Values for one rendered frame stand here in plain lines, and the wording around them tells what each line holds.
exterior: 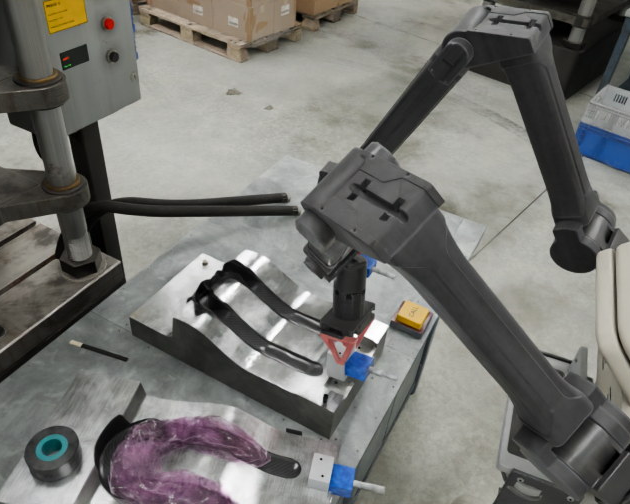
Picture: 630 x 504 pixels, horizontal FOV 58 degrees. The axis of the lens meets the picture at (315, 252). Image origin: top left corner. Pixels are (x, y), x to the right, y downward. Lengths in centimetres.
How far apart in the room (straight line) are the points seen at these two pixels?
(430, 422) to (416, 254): 177
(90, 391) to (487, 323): 78
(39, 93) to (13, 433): 65
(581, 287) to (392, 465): 141
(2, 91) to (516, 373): 104
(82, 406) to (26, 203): 49
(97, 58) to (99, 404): 84
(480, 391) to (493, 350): 182
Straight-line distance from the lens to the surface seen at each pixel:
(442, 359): 244
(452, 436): 223
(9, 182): 146
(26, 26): 125
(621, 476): 72
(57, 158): 136
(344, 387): 117
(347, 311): 100
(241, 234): 160
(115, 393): 112
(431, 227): 50
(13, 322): 148
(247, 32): 483
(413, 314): 138
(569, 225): 99
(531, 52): 84
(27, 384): 132
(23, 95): 127
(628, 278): 83
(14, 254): 167
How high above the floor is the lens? 179
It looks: 40 degrees down
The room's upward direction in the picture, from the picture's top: 6 degrees clockwise
